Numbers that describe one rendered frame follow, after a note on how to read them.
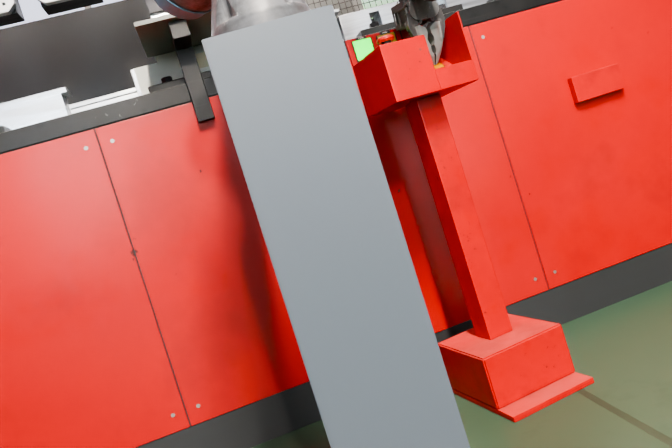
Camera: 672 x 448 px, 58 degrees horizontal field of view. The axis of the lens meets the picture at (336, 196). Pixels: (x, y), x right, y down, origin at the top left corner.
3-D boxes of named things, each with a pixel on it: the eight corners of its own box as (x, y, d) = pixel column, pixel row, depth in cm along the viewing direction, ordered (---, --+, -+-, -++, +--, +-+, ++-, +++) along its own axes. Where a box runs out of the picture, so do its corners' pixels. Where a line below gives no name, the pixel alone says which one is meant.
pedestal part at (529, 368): (514, 423, 117) (496, 364, 117) (451, 392, 141) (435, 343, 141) (594, 382, 124) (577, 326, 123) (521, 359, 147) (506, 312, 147)
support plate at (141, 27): (134, 27, 131) (133, 22, 131) (147, 58, 157) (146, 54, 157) (216, 7, 134) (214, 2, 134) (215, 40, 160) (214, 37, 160)
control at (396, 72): (396, 102, 123) (370, 16, 122) (368, 117, 138) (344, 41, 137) (479, 79, 129) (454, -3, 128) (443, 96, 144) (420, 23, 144)
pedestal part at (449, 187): (490, 340, 131) (416, 99, 130) (475, 336, 137) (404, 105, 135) (513, 330, 133) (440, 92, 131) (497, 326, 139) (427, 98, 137)
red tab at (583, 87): (578, 102, 163) (571, 77, 163) (574, 104, 165) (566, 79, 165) (625, 87, 166) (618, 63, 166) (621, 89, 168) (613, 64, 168)
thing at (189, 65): (197, 115, 135) (167, 22, 134) (199, 125, 149) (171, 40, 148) (215, 110, 135) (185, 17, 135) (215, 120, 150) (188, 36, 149)
